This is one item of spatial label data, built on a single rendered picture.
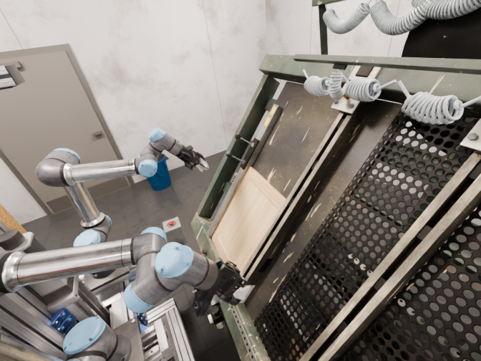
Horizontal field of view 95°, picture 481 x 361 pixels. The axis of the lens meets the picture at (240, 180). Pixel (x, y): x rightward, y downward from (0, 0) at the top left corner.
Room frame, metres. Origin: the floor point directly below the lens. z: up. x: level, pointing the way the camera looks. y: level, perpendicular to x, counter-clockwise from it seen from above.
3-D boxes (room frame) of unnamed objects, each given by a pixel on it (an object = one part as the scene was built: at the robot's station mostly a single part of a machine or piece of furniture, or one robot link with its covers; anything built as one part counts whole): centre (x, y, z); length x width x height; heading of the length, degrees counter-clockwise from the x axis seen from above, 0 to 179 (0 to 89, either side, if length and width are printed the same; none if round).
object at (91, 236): (0.83, 0.82, 1.20); 0.13 x 0.12 x 0.14; 11
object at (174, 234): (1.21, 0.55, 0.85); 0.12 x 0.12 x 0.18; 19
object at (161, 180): (3.27, 1.34, 0.28); 0.48 x 0.44 x 0.56; 116
